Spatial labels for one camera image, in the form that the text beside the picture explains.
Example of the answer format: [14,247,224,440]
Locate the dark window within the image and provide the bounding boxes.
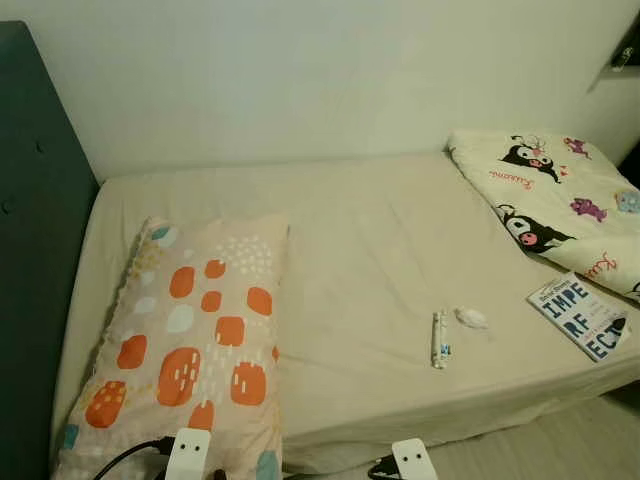
[608,12,640,79]

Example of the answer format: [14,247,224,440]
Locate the cream cartoon print quilt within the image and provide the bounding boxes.
[447,130,640,301]

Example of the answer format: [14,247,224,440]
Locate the pink pillow orange blotches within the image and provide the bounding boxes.
[52,215,291,480]

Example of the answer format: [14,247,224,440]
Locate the beige sheeted mattress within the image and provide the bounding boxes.
[50,150,640,476]

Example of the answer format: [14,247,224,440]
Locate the white tissue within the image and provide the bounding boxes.
[454,307,490,331]

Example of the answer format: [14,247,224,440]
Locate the dark green upholstered headboard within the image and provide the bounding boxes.
[0,20,101,480]

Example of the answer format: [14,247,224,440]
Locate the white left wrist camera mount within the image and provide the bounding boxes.
[165,428,213,480]

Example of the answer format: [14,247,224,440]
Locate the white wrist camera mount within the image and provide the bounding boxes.
[392,438,439,480]
[165,428,213,480]

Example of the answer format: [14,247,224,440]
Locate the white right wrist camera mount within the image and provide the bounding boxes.
[392,438,439,480]

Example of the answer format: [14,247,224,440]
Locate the small white tube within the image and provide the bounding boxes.
[431,310,452,370]

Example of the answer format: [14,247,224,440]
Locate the white book blue letters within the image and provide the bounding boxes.
[527,272,631,363]

